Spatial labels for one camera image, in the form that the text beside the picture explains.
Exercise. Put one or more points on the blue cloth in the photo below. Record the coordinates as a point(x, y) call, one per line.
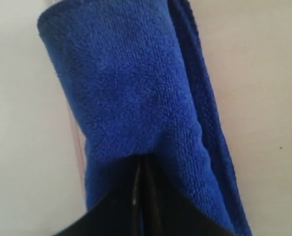
point(134, 75)

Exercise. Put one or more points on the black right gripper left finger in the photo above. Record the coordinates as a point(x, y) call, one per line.
point(117, 214)

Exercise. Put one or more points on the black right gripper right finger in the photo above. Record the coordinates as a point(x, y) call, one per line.
point(168, 213)

